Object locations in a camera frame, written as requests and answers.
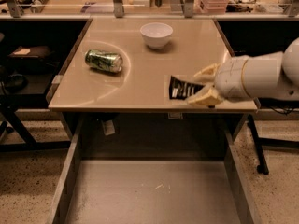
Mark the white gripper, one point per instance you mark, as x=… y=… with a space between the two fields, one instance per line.
x=230 y=77

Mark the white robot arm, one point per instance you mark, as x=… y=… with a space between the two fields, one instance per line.
x=244 y=78

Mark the beige counter cabinet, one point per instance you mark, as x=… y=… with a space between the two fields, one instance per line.
x=142 y=86

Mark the open grey drawer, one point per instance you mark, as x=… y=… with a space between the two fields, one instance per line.
x=155 y=171

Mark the white ceramic bowl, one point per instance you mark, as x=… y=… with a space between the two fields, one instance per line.
x=156 y=35

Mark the black table leg right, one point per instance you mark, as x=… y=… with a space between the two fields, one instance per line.
x=262 y=166

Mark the black table leg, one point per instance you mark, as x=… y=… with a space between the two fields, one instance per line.
x=29 y=143
x=262 y=166

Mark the green soda can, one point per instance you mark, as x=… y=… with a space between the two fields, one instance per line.
x=104 y=61

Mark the white paper tag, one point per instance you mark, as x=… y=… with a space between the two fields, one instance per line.
x=108 y=127

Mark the black table leg left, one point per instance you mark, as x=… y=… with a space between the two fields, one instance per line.
x=29 y=143

